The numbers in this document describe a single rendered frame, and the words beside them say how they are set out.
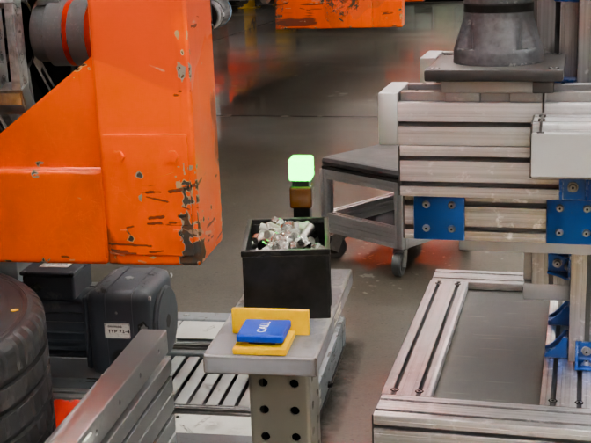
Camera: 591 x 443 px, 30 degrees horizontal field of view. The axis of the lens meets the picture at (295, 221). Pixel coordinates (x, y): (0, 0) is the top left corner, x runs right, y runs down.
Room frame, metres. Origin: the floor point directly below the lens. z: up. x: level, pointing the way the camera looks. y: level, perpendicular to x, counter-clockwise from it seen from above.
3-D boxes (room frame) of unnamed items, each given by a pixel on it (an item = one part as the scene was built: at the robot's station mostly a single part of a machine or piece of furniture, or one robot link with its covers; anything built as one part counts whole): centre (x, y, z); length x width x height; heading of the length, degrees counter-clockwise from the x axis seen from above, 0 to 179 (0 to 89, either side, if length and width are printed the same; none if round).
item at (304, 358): (1.71, 0.02, 0.44); 0.43 x 0.17 x 0.03; 170
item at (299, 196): (1.90, -0.01, 0.59); 0.04 x 0.04 x 0.04; 80
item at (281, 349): (1.54, 0.05, 0.46); 0.08 x 0.08 x 0.01; 80
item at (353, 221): (3.46, -0.35, 0.17); 0.43 x 0.36 x 0.34; 132
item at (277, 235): (1.75, 0.02, 0.51); 0.20 x 0.14 x 0.13; 179
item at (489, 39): (1.88, -0.35, 0.87); 0.15 x 0.15 x 0.10
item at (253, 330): (1.54, 0.05, 0.47); 0.07 x 0.07 x 0.02; 80
